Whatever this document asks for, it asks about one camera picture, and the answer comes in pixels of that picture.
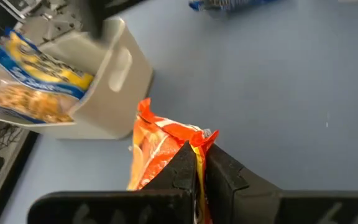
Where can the black metal post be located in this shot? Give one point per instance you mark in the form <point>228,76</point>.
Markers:
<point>95,18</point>

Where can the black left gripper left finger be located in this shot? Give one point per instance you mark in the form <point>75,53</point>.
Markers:
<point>166,202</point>

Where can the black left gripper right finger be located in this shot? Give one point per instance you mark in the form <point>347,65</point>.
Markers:
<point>244,199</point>

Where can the orange Maruchan ramen pack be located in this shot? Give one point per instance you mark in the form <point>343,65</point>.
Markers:
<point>154,146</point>

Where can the blue Soy Sauce ramen pack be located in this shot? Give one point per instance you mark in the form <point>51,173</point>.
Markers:
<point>228,3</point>
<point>33,77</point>

